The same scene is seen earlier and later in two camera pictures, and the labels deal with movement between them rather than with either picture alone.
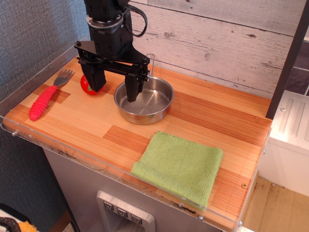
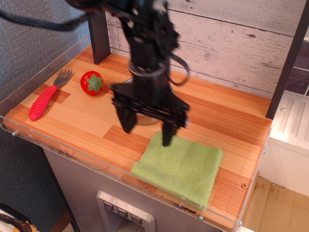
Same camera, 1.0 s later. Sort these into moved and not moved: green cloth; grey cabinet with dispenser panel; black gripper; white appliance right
Moved: black gripper
Not moved: white appliance right; green cloth; grey cabinet with dispenser panel
